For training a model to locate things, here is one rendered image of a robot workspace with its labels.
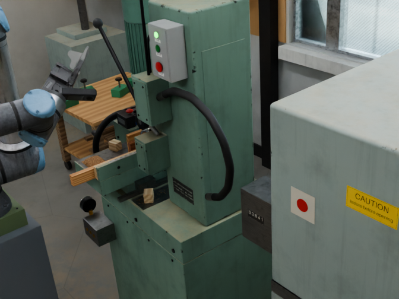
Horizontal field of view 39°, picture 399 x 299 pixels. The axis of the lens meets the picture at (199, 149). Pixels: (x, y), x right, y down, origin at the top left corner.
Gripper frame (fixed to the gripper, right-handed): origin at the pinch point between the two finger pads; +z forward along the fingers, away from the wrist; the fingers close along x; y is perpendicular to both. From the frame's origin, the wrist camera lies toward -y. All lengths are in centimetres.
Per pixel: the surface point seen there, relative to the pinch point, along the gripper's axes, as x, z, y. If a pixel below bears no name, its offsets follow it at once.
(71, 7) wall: 256, 204, 46
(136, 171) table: 19.0, -20.7, -34.7
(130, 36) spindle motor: -11.4, 9.0, -10.1
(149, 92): -23.0, -14.9, -22.8
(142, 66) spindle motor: -7.1, 3.5, -18.1
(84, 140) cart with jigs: 193, 63, -16
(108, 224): 46, -34, -37
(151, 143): -6.7, -21.4, -32.0
